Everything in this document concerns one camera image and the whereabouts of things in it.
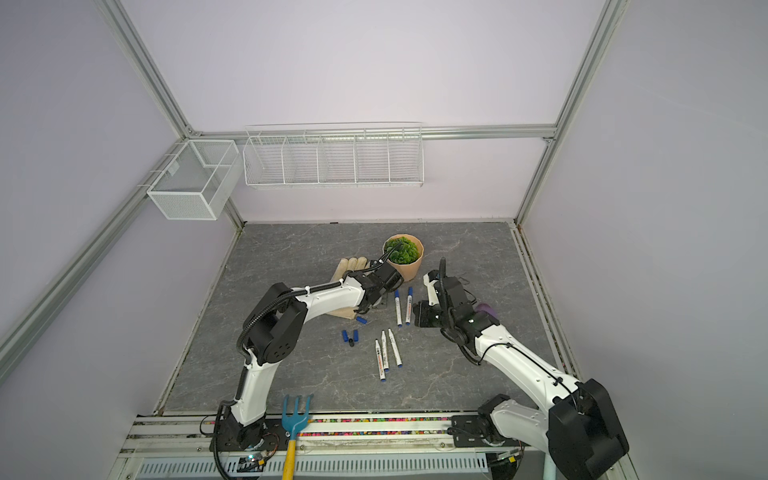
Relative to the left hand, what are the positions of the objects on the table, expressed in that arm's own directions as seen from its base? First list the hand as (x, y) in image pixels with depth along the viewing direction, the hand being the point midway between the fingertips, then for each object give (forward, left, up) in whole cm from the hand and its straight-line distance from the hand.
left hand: (375, 300), depth 97 cm
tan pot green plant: (+11, -12, +7) cm, 18 cm away
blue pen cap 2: (-11, +6, -2) cm, 13 cm away
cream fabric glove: (+16, +8, -1) cm, 17 cm away
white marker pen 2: (-20, -1, 0) cm, 20 cm away
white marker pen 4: (-17, -6, 0) cm, 18 cm away
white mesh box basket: (+38, +59, +23) cm, 74 cm away
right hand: (-10, -12, +10) cm, 18 cm away
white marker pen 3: (-17, -2, -1) cm, 17 cm away
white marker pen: (-3, -7, -1) cm, 8 cm away
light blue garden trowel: (-47, -40, +1) cm, 62 cm away
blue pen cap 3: (-6, +5, -1) cm, 8 cm away
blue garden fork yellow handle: (-34, +21, 0) cm, 40 cm away
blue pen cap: (-11, +10, -2) cm, 15 cm away
